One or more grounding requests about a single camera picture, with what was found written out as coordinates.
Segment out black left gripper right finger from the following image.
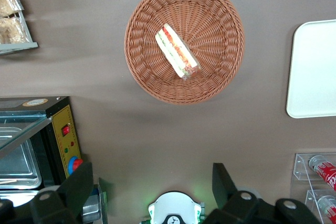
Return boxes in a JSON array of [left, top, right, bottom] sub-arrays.
[[201, 163, 322, 224]]

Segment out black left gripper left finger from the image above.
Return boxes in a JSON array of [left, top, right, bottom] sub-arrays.
[[0, 161, 94, 224]]

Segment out plastic-wrapped triangle sandwich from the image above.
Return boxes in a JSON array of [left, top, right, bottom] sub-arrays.
[[154, 23, 202, 82]]

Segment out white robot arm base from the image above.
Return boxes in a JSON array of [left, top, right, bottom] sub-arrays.
[[147, 191, 206, 224]]

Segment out cream plastic serving tray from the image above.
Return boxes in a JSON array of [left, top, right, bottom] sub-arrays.
[[286, 19, 336, 119]]

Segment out round brown wicker basket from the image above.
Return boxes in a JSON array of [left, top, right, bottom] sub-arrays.
[[123, 0, 246, 105]]

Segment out red round control knob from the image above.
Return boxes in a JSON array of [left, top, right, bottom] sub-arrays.
[[67, 156, 84, 176]]

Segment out black food warmer cabinet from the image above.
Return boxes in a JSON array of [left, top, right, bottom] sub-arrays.
[[0, 96, 109, 224]]

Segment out stainless steel food pan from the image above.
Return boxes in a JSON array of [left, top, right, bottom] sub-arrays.
[[0, 126, 42, 190]]

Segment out clear acrylic bottle holder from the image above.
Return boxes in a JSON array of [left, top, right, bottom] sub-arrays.
[[290, 152, 336, 224]]

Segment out red soda can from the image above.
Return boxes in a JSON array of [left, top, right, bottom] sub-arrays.
[[308, 155, 336, 191], [317, 195, 336, 224]]

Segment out grey wire display rack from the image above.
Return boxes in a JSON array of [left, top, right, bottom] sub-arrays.
[[0, 0, 39, 56]]

